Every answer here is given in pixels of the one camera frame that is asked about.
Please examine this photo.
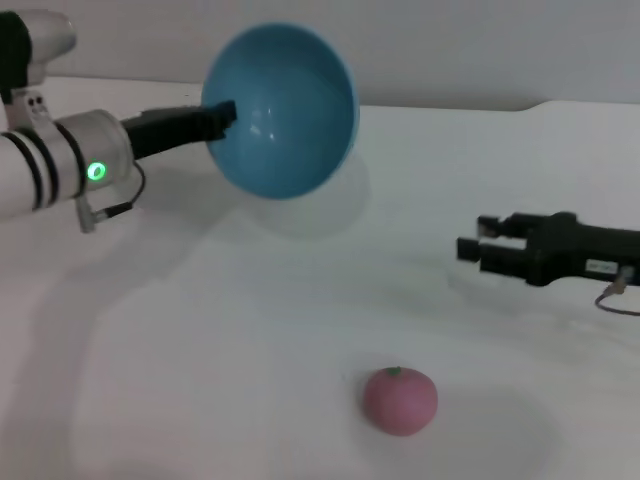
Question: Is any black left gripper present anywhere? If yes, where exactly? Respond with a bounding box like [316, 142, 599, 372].
[119, 99, 239, 162]

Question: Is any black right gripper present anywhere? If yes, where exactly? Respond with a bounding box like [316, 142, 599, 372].
[456, 211, 640, 289]

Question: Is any blue bowl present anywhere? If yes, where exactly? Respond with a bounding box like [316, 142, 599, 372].
[199, 20, 362, 202]

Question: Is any pink toy peach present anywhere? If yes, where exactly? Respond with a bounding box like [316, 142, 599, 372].
[361, 365, 440, 438]

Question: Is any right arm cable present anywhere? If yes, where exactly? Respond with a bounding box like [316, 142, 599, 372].
[593, 266, 640, 317]

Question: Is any left arm cable with connector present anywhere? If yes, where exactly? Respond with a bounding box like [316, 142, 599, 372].
[76, 159, 147, 235]

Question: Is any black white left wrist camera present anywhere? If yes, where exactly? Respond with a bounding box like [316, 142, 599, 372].
[0, 9, 79, 132]

